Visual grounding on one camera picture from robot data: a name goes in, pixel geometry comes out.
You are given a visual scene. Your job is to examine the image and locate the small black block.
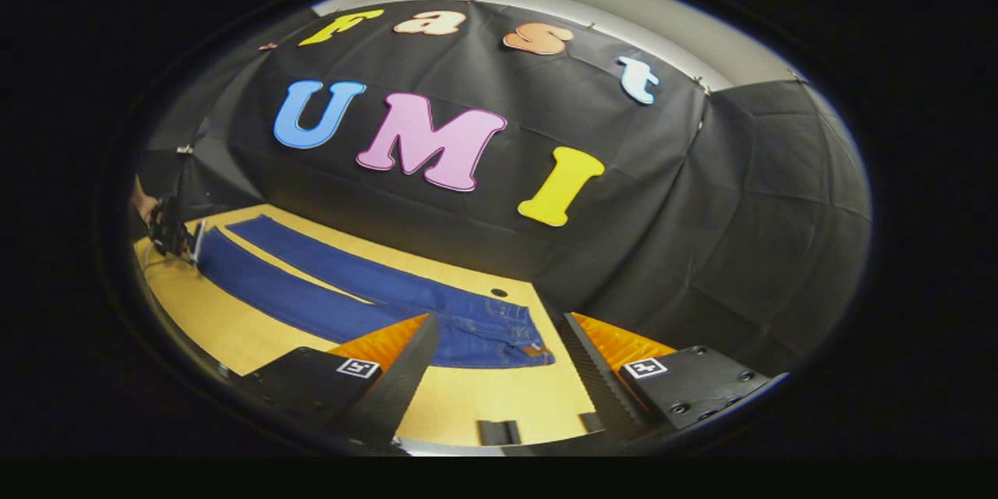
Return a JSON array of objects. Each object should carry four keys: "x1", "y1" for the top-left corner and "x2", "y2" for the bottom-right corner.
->
[{"x1": 478, "y1": 419, "x2": 521, "y2": 446}]

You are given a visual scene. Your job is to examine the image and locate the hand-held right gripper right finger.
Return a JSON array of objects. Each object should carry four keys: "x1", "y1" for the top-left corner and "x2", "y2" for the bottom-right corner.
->
[{"x1": 557, "y1": 312, "x2": 788, "y2": 441}]

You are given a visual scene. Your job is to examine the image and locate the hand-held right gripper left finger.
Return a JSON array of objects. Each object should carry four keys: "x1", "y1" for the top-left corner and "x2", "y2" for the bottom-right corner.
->
[{"x1": 226, "y1": 313, "x2": 441, "y2": 453}]

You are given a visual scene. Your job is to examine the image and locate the blue jeans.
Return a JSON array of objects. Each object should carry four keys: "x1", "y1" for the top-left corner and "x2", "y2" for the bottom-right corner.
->
[{"x1": 195, "y1": 214, "x2": 556, "y2": 369}]

